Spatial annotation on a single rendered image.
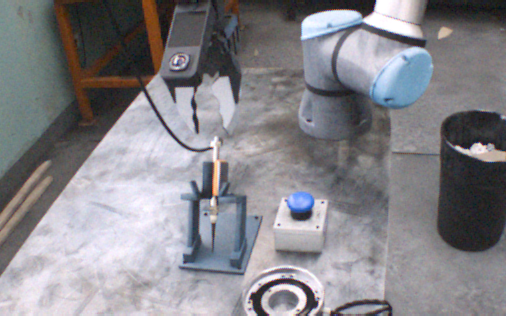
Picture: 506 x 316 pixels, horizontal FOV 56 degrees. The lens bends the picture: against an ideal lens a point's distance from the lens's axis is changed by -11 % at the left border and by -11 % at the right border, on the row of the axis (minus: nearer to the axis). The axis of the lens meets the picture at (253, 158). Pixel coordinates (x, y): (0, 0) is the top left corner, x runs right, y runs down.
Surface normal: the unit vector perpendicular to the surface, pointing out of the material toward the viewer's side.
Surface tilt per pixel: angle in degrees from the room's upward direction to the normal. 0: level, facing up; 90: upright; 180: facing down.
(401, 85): 97
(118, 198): 0
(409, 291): 0
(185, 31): 32
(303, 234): 90
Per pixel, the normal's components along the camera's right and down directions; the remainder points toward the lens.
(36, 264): -0.10, -0.83
